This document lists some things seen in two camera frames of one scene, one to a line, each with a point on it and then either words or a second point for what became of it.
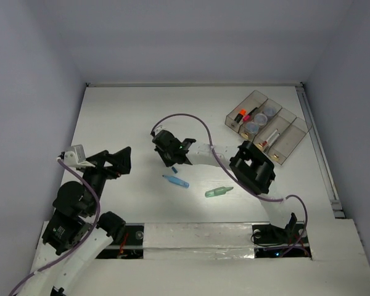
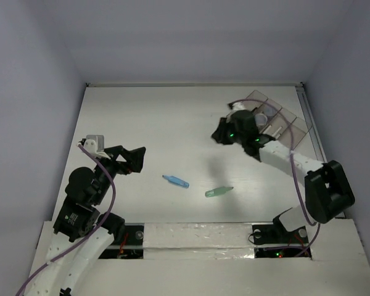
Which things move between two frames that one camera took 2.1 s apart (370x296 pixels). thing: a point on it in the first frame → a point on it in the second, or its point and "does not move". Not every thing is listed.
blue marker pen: (177, 181) does not move
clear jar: (261, 119) does not move
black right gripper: (168, 162) → (221, 134)
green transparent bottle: (217, 191) does not move
